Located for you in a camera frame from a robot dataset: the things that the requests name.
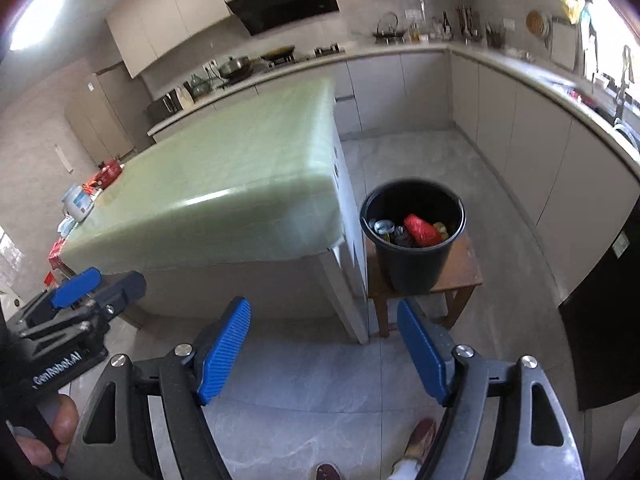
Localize beige tall cabinet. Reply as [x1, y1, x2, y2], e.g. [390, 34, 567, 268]
[65, 62, 138, 166]

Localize person's left hand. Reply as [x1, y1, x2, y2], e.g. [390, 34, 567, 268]
[12, 394, 81, 467]

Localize black microwave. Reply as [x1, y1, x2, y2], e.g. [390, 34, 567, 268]
[147, 92, 183, 122]

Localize round bamboo trivet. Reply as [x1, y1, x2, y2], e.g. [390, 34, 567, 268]
[525, 9, 553, 38]

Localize red snack packets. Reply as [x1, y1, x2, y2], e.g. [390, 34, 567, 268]
[92, 160, 123, 188]

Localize utensil holder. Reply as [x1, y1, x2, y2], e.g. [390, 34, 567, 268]
[455, 5, 481, 43]

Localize black bucket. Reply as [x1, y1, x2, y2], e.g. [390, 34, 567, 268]
[359, 177, 467, 297]

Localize white cutting board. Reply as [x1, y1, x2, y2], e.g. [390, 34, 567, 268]
[550, 17, 581, 72]

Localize black range hood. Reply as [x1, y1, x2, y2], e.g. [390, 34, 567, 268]
[225, 0, 340, 37]

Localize gas stove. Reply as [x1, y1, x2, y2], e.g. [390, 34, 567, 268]
[262, 46, 347, 67]

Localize pot with lid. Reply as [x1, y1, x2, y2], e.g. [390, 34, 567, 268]
[219, 56, 253, 81]

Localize kitchen base cabinets with countertop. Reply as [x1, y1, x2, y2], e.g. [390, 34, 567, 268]
[147, 40, 640, 281]

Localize kitchen faucet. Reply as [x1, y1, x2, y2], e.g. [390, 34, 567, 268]
[612, 45, 636, 126]

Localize wooden stool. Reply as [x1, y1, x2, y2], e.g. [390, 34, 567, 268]
[366, 232, 485, 338]

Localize black chopstick holder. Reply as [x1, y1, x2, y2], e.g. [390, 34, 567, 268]
[485, 22, 507, 51]

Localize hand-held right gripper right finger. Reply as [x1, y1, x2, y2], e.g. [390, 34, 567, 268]
[396, 299, 586, 480]

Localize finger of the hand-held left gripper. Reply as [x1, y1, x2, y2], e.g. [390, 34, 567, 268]
[20, 270, 147, 357]
[17, 267, 103, 329]

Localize red wrapper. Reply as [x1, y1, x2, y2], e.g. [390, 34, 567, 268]
[404, 213, 443, 247]

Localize window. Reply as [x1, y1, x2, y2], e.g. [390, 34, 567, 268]
[570, 0, 640, 111]

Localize person's right shoe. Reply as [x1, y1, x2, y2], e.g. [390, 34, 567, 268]
[404, 417, 437, 461]

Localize black tall appliance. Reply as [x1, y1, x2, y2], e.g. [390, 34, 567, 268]
[557, 220, 640, 411]

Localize upper wall cabinets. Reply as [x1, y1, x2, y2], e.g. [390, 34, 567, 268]
[105, 0, 483, 79]

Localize white kitchen island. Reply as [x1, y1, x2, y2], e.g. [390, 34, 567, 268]
[112, 92, 373, 346]

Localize white small appliance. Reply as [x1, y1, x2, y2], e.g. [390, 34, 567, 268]
[61, 184, 96, 223]

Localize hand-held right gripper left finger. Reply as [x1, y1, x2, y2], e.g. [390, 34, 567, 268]
[62, 296, 252, 480]

